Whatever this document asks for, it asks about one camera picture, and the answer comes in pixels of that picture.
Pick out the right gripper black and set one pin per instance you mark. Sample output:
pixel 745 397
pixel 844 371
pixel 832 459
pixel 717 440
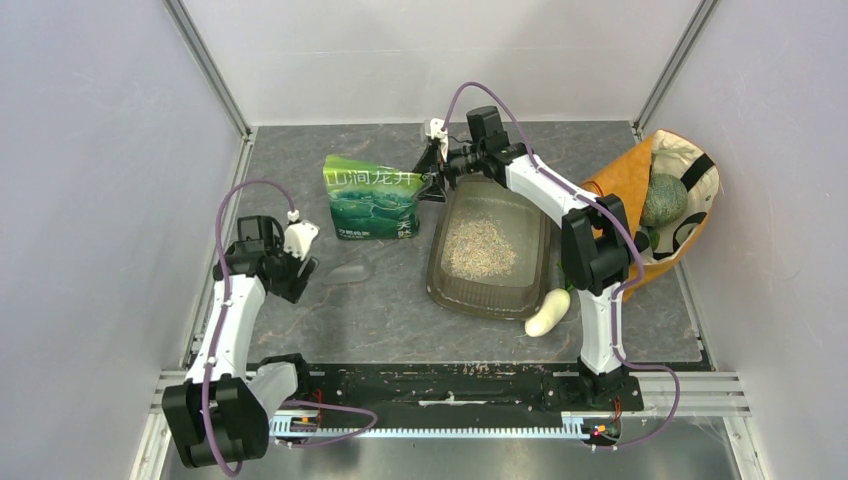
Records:
pixel 432 162

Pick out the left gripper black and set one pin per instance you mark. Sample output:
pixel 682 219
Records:
pixel 293 286

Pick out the clear plastic scoop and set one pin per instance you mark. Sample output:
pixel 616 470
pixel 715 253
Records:
pixel 361 267

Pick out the green litter bag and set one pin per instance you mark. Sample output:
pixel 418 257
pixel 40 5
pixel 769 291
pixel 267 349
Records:
pixel 368 201

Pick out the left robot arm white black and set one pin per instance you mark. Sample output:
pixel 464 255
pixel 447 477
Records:
pixel 219 415

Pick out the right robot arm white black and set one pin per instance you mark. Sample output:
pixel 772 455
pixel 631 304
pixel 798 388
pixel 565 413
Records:
pixel 597 246

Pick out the poured litter granules pile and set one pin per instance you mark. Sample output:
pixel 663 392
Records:
pixel 477 248

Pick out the grey plastic litter box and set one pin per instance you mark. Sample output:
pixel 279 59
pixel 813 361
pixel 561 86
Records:
pixel 516 296

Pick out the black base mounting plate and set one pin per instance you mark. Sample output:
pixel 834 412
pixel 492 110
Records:
pixel 352 416

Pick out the white radish toy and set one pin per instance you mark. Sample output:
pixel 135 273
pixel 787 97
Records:
pixel 553 309

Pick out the green melon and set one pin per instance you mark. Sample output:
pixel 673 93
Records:
pixel 666 200

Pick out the orange tote bag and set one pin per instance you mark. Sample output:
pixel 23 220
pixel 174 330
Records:
pixel 662 152

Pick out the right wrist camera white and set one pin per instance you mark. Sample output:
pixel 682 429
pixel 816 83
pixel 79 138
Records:
pixel 434 130

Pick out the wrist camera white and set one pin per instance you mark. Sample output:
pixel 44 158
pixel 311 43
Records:
pixel 434 130
pixel 299 236

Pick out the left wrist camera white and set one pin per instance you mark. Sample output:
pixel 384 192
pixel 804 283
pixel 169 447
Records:
pixel 299 236

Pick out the grey cable duct strip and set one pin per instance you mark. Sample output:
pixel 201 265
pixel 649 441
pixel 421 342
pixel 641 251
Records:
pixel 291 424

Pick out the aluminium frame rail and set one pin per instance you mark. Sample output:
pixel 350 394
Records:
pixel 696 397

